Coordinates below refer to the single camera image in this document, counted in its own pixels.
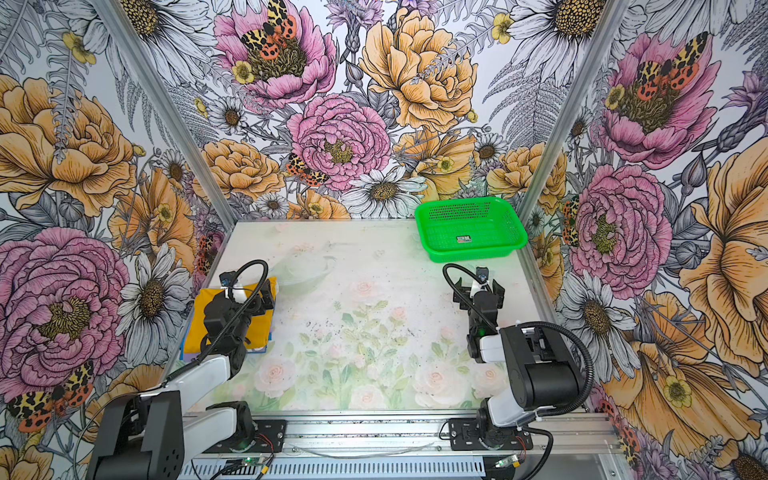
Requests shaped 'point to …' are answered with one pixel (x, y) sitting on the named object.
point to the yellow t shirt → (259, 325)
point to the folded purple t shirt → (188, 356)
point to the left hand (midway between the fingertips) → (254, 290)
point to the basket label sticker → (464, 239)
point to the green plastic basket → (470, 229)
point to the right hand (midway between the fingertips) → (476, 286)
